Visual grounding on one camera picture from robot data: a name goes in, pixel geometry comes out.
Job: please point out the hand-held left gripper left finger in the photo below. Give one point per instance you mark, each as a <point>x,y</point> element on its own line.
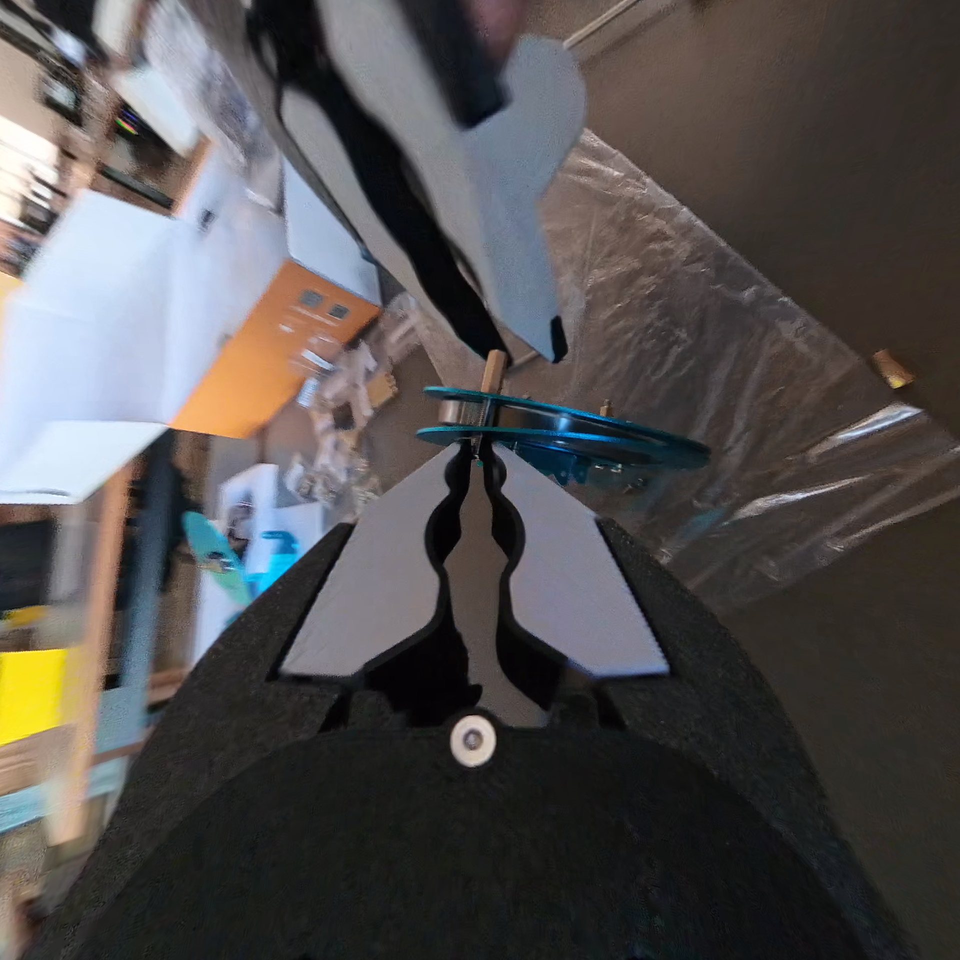
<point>375,600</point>

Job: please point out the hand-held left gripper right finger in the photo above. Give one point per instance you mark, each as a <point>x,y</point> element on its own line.
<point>577,600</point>

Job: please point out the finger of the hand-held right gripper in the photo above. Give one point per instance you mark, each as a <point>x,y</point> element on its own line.
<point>510,225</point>
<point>337,172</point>

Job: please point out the blue round turntable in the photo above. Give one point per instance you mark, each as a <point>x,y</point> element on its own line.
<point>660,450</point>

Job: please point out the small dark screw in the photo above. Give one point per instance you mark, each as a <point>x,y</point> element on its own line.
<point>477,442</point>

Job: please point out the person's right hand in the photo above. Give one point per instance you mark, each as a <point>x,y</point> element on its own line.
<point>499,19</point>

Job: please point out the row of small hardware bags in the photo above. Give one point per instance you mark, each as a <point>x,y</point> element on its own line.
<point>345,420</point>

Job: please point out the orange box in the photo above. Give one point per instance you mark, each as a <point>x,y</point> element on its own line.
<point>270,352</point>

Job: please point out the clear plastic bag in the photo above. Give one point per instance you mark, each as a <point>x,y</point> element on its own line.
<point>712,300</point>

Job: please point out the large white box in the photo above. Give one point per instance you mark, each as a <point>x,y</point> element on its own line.
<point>112,337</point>

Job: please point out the yellow sign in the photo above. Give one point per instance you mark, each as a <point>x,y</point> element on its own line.
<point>37,694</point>

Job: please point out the teal perforated bracket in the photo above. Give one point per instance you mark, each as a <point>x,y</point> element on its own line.
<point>592,469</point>

